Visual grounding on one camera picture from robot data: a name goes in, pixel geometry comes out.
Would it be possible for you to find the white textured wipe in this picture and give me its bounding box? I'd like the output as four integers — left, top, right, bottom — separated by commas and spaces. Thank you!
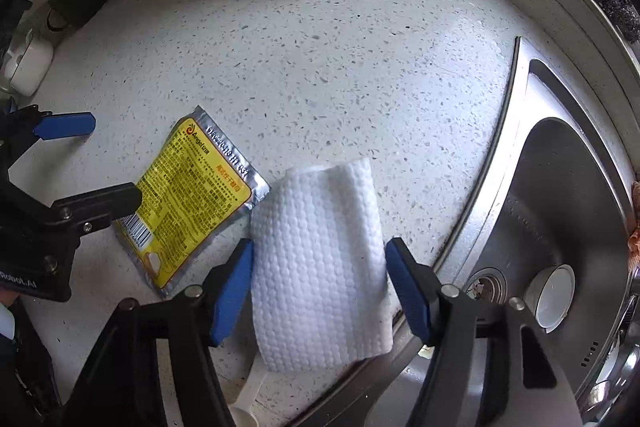
249, 157, 396, 373

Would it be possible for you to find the white plastic spoon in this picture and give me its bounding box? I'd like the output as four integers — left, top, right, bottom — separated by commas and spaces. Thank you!
225, 354, 281, 427

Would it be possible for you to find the person's left forearm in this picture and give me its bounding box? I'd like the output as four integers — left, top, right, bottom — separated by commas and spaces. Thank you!
0, 302, 58, 427

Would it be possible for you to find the white bowl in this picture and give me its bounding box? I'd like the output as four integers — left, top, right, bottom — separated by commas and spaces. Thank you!
524, 264, 576, 333

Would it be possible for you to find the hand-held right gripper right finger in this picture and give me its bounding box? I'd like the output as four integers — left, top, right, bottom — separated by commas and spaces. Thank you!
385, 237, 583, 427

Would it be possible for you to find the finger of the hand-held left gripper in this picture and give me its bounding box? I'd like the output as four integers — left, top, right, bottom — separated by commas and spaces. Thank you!
50, 183, 143, 233
0, 104, 97, 168

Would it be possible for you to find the yellow silver foil packet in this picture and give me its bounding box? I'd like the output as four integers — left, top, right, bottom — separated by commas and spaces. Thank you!
114, 105, 271, 300

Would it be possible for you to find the orange mesh scrubber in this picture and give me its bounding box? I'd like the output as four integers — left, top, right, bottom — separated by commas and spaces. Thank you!
627, 181, 640, 268

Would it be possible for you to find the white lidded jar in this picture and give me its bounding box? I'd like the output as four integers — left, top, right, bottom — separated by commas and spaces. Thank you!
2, 34, 55, 96

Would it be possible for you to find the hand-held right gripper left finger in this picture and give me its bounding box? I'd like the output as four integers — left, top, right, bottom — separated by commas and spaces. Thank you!
62, 238, 255, 427

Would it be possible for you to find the steel sink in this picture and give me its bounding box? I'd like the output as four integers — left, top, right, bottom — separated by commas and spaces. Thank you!
290, 37, 640, 427

